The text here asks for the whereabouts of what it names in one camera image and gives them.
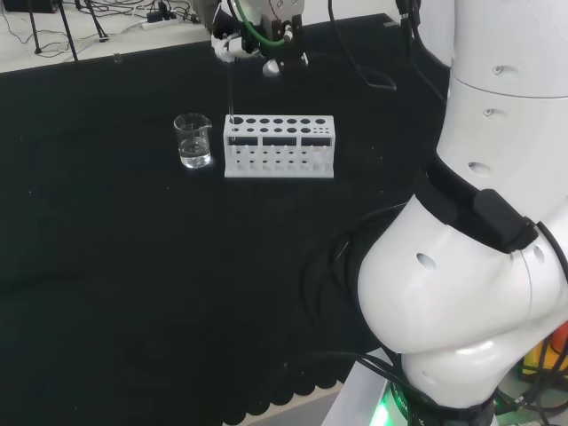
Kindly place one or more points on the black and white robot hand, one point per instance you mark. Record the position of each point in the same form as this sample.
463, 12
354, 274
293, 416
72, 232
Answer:
275, 26

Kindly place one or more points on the clear glass rod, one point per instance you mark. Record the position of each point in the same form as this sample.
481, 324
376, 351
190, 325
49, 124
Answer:
231, 89

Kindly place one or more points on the white test tube rack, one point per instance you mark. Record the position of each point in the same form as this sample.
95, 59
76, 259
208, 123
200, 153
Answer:
279, 139

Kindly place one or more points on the white power strip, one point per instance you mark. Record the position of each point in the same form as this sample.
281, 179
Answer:
160, 23

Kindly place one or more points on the glass beaker with water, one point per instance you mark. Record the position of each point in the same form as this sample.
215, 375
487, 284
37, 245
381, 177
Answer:
193, 146

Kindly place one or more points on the small clear cloth clip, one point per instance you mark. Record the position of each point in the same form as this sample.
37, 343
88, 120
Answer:
117, 58

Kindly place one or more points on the black tripod legs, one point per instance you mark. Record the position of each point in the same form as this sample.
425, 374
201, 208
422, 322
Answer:
67, 31

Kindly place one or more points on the black bench cloth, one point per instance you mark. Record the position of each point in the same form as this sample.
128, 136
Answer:
111, 244

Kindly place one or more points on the yellow stop button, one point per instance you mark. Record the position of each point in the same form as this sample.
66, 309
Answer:
539, 355

